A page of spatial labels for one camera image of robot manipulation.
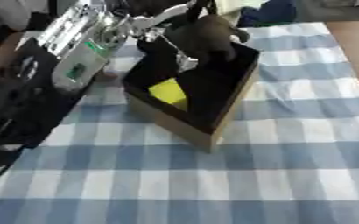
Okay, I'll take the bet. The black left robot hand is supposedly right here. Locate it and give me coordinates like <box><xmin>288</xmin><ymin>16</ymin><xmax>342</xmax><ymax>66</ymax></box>
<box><xmin>135</xmin><ymin>0</ymin><xmax>220</xmax><ymax>74</ymax></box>

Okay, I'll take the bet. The dark grey soft toy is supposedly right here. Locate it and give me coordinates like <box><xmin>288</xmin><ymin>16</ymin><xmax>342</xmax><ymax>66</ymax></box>
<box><xmin>162</xmin><ymin>13</ymin><xmax>252</xmax><ymax>66</ymax></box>

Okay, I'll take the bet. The tan cardboard box black inside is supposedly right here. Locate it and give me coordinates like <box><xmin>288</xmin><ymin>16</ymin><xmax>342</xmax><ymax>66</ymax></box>
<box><xmin>121</xmin><ymin>38</ymin><xmax>263</xmax><ymax>154</ymax></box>

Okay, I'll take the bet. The yellow block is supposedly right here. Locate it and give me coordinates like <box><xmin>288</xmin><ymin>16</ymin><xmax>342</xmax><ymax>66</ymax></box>
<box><xmin>147</xmin><ymin>77</ymin><xmax>191</xmax><ymax>112</ymax></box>

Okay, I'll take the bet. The blue fabric bag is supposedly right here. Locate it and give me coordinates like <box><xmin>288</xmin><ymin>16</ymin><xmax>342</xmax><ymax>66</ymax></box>
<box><xmin>236</xmin><ymin>0</ymin><xmax>299</xmax><ymax>28</ymax></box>

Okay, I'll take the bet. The person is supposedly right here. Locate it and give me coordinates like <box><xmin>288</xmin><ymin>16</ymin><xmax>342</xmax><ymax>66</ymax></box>
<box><xmin>0</xmin><ymin>0</ymin><xmax>51</xmax><ymax>33</ymax></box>

